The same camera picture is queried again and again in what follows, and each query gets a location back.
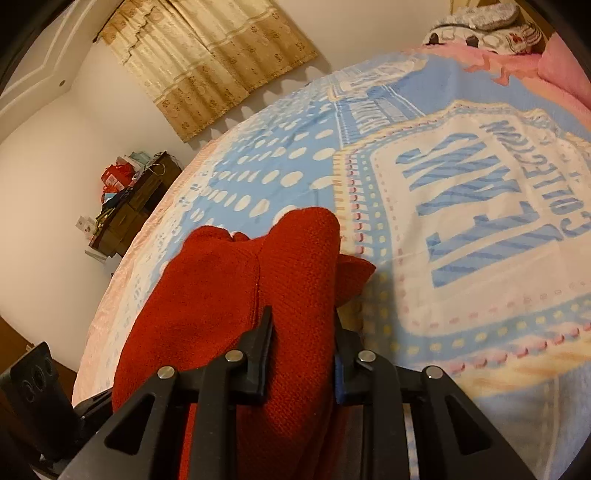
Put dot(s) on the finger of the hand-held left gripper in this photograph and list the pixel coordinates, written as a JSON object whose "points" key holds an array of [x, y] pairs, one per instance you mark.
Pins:
{"points": [[94, 410]]}

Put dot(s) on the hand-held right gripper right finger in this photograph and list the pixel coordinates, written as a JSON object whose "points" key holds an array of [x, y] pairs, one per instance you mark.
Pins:
{"points": [[340, 378]]}

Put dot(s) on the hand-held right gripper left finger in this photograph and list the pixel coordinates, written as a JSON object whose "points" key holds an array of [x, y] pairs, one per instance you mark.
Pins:
{"points": [[258, 364]]}

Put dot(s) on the red knit sweater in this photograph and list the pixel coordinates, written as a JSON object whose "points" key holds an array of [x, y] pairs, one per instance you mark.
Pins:
{"points": [[277, 277]]}

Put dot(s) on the brown wooden desk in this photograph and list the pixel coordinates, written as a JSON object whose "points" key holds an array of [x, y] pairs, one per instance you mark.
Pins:
{"points": [[134, 207]]}

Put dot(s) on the blue white printed blanket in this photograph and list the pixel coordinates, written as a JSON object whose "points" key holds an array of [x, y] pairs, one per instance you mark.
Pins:
{"points": [[438, 184]]}

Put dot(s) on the red bag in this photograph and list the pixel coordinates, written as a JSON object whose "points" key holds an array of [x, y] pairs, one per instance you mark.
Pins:
{"points": [[115, 180]]}

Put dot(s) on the beige patterned curtain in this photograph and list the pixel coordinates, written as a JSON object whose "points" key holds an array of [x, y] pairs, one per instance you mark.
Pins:
{"points": [[198, 60]]}

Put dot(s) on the grey white patterned cloth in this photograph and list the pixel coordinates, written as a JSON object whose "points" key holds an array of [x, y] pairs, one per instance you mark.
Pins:
{"points": [[503, 39]]}

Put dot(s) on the pink quilt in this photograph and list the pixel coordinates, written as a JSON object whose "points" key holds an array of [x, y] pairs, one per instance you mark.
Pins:
{"points": [[558, 69]]}

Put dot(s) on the grey fuzzy cloth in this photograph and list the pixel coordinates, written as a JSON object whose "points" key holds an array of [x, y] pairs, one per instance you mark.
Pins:
{"points": [[480, 14]]}

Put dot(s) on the white wall socket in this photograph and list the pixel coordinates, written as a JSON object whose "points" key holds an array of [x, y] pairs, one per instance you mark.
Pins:
{"points": [[86, 224]]}

